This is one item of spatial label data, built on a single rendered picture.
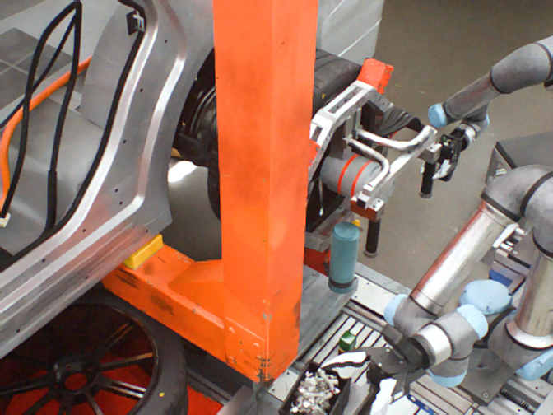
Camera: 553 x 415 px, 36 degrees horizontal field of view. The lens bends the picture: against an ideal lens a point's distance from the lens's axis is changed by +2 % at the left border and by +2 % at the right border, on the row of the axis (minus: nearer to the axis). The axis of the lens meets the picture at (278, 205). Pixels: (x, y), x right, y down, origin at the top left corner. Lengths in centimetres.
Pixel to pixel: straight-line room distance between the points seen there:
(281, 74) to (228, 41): 13
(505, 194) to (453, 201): 213
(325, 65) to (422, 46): 245
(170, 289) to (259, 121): 87
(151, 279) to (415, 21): 308
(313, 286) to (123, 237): 95
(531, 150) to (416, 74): 118
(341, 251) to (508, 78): 72
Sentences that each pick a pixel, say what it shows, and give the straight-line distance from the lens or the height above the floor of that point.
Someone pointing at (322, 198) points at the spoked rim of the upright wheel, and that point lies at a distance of 290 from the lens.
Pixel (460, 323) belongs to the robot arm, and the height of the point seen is 125.
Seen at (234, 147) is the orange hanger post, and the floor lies 137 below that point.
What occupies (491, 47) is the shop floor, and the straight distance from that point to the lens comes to 511.
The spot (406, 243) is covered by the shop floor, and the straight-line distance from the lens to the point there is 373.
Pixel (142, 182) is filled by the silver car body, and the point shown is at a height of 98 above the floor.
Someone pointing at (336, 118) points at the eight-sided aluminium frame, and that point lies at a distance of 249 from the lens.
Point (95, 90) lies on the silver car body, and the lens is 263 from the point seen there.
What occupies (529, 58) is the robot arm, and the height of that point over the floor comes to 130.
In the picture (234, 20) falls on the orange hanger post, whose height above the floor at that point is 170.
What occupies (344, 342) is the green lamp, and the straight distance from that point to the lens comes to 249.
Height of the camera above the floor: 258
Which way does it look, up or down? 42 degrees down
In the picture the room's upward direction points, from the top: 1 degrees clockwise
